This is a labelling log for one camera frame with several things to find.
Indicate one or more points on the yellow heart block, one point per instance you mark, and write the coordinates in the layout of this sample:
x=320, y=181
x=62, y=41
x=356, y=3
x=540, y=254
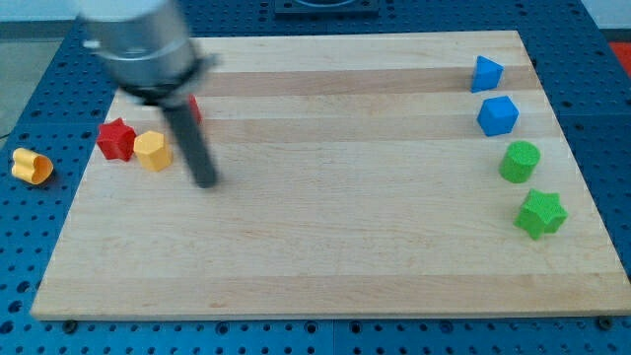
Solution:
x=30, y=166

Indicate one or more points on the wooden board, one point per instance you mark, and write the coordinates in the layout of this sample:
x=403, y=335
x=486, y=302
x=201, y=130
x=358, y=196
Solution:
x=355, y=183

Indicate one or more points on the black pointer rod tool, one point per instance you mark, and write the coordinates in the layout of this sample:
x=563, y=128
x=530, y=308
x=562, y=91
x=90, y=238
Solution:
x=191, y=143

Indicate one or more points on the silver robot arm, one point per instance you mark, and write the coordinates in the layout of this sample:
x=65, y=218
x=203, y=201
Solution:
x=146, y=48

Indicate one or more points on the green star block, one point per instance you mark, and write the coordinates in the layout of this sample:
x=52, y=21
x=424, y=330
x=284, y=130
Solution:
x=541, y=213

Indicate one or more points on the yellow hexagon block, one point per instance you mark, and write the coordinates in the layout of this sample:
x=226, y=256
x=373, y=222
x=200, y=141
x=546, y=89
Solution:
x=153, y=151

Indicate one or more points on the green cylinder block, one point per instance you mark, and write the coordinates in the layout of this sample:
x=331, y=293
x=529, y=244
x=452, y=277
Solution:
x=519, y=161

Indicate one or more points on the blue hexagon block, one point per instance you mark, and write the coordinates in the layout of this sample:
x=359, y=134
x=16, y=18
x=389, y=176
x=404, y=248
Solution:
x=498, y=116

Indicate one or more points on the red block behind rod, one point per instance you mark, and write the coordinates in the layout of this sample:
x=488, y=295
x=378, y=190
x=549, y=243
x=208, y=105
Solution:
x=194, y=108

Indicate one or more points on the blue triangle block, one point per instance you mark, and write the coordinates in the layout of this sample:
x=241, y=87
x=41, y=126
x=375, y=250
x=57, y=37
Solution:
x=487, y=75

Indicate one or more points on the red star block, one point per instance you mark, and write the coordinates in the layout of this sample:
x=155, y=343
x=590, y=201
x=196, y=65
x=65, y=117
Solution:
x=116, y=140

